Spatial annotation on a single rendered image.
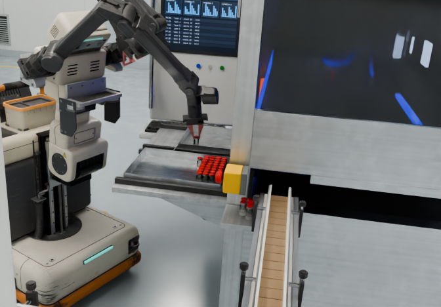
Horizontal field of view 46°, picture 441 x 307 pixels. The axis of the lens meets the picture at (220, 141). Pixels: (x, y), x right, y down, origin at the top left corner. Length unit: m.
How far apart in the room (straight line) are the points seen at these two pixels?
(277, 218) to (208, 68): 1.26
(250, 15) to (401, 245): 0.88
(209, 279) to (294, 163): 1.36
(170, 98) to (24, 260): 1.05
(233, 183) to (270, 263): 0.34
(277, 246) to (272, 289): 0.19
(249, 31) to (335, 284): 0.90
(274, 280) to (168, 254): 1.83
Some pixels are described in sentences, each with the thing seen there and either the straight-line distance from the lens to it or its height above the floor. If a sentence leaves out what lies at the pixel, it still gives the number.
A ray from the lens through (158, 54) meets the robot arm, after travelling 1.93.
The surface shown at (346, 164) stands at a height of 1.06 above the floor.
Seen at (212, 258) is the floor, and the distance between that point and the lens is 3.04.
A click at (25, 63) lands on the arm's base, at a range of 2.19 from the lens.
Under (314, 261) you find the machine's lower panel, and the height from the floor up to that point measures 0.70.
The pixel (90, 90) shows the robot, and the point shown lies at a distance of 2.33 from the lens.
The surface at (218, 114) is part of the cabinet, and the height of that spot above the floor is 0.86.
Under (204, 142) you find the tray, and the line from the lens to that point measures 2.24.
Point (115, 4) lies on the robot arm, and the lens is 1.86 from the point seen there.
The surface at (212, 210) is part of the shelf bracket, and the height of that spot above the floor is 0.79.
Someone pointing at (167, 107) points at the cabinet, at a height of 0.87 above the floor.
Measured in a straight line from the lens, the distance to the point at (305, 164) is 1.65.
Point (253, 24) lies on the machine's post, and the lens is 1.54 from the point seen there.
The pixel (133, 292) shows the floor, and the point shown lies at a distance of 2.78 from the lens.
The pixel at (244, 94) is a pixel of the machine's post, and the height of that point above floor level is 1.25.
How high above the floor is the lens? 1.66
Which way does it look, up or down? 20 degrees down
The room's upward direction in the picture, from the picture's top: 4 degrees clockwise
